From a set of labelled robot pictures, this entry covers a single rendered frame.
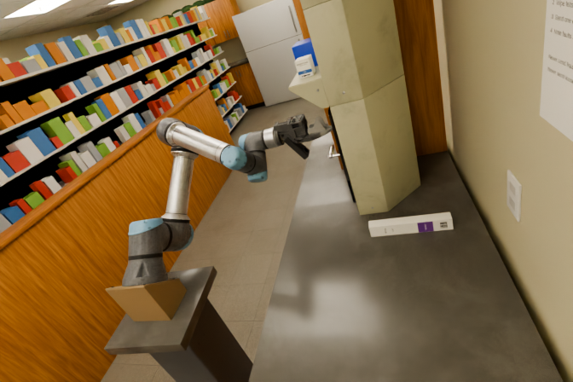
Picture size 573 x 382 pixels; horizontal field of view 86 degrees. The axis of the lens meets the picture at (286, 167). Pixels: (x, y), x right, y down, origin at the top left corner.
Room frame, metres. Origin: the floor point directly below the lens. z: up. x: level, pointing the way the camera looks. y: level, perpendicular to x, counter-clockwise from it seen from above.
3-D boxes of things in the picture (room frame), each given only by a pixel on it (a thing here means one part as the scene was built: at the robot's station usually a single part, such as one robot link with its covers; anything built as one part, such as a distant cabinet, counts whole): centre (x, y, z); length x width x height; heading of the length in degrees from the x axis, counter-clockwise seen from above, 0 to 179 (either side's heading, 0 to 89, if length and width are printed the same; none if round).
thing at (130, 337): (0.89, 0.63, 0.92); 0.32 x 0.32 x 0.04; 72
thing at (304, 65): (1.06, -0.18, 1.54); 0.05 x 0.05 x 0.06; 66
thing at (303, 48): (1.20, -0.24, 1.56); 0.10 x 0.10 x 0.09; 68
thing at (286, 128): (1.06, -0.07, 1.34); 0.12 x 0.08 x 0.09; 68
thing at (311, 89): (1.12, -0.21, 1.46); 0.32 x 0.11 x 0.10; 158
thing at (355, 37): (1.06, -0.38, 1.33); 0.32 x 0.25 x 0.77; 158
